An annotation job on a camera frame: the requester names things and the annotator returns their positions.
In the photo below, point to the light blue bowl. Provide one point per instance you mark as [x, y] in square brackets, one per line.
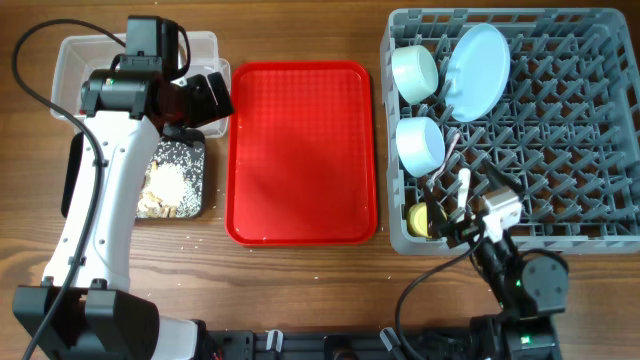
[420, 145]

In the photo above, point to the clear plastic bin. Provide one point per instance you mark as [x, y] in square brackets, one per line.
[80, 56]

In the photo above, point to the grey dishwasher rack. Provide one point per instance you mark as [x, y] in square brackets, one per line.
[566, 127]

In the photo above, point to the light blue plate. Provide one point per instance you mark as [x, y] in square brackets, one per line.
[477, 72]

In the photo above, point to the black tray bin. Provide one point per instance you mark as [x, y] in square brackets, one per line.
[192, 155]

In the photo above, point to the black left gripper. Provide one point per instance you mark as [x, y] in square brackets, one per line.
[208, 110]

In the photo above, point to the white plastic fork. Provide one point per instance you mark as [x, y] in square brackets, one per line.
[450, 149]

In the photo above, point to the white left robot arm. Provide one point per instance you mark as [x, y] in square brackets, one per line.
[82, 308]

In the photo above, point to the white plastic spoon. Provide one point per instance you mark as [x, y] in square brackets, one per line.
[463, 182]

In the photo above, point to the yellow plastic cup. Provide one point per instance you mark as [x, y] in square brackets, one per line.
[417, 221]

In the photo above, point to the green bowl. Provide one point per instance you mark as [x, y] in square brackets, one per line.
[415, 73]

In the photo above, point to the red plastic tray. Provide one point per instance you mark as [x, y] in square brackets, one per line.
[301, 157]

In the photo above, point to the rice and food scraps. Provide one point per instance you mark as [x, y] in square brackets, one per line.
[170, 185]

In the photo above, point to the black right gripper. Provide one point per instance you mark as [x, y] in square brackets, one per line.
[460, 231]

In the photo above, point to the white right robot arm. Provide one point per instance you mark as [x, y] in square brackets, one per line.
[530, 286]

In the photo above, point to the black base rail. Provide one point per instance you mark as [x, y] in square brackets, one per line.
[350, 345]

